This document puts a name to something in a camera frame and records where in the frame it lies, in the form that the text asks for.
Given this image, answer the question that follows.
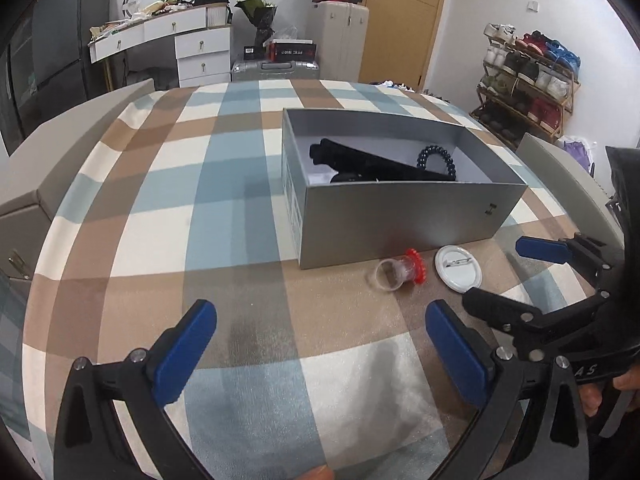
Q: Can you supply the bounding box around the black bead bracelet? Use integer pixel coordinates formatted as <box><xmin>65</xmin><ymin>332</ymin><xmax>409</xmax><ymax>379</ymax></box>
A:
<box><xmin>415</xmin><ymin>145</ymin><xmax>460</xmax><ymax>181</ymax></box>

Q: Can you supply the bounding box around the black fabric hair accessory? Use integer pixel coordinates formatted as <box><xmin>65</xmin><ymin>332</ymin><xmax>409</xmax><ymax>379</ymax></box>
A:
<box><xmin>309</xmin><ymin>139</ymin><xmax>457</xmax><ymax>183</ymax></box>

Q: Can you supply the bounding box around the person's right hand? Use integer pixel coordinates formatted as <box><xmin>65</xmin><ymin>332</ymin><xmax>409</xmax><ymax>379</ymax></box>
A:
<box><xmin>579</xmin><ymin>372</ymin><xmax>640</xmax><ymax>418</ymax></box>

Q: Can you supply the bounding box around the person's left hand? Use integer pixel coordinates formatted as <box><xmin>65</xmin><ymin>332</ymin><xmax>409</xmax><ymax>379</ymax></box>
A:
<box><xmin>295</xmin><ymin>464</ymin><xmax>335</xmax><ymax>480</ymax></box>

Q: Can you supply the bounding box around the white round pin badge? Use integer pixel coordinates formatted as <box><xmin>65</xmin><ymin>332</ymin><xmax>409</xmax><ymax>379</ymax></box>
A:
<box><xmin>434</xmin><ymin>245</ymin><xmax>483</xmax><ymax>294</ymax></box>

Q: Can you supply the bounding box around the clear cup with red rim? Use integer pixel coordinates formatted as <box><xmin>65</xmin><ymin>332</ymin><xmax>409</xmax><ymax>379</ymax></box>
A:
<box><xmin>373</xmin><ymin>248</ymin><xmax>426</xmax><ymax>292</ymax></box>

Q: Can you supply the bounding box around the wooden shoe rack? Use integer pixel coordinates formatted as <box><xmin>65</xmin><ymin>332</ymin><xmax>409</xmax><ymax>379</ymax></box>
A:
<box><xmin>472</xmin><ymin>23</ymin><xmax>582</xmax><ymax>150</ymax></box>

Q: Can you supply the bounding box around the grey open cardboard box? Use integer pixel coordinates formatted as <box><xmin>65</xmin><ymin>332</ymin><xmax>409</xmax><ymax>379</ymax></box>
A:
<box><xmin>282</xmin><ymin>108</ymin><xmax>526</xmax><ymax>269</ymax></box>

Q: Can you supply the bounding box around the grey box lid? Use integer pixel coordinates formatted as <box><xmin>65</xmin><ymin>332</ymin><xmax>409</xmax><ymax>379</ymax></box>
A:
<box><xmin>1</xmin><ymin>79</ymin><xmax>155</xmax><ymax>217</ymax></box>

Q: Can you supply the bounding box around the wooden door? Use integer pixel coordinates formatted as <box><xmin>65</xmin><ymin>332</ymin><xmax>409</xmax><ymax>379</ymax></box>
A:
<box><xmin>359</xmin><ymin>0</ymin><xmax>444</xmax><ymax>90</ymax></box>

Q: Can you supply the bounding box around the beige wardrobe cabinet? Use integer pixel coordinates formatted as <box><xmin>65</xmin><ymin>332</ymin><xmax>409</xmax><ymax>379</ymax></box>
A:
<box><xmin>306</xmin><ymin>1</ymin><xmax>369</xmax><ymax>82</ymax></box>

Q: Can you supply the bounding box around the silver suitcase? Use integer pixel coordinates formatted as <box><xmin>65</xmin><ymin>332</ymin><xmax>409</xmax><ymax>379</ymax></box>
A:
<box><xmin>231</xmin><ymin>61</ymin><xmax>320</xmax><ymax>81</ymax></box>

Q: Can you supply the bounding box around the black refrigerator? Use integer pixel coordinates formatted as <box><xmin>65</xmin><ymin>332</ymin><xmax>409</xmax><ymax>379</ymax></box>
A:
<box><xmin>1</xmin><ymin>0</ymin><xmax>110</xmax><ymax>153</ymax></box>

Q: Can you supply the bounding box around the white desk with drawers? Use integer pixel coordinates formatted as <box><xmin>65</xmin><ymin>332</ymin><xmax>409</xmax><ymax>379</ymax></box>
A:
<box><xmin>88</xmin><ymin>3</ymin><xmax>232</xmax><ymax>88</ymax></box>

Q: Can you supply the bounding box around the red black shoe box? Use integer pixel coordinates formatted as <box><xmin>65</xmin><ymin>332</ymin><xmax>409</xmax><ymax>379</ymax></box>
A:
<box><xmin>267</xmin><ymin>39</ymin><xmax>317</xmax><ymax>63</ymax></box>

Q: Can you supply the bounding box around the dark flower bouquet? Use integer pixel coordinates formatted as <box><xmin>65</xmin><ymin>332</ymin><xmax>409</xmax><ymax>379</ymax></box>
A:
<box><xmin>235</xmin><ymin>0</ymin><xmax>277</xmax><ymax>47</ymax></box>

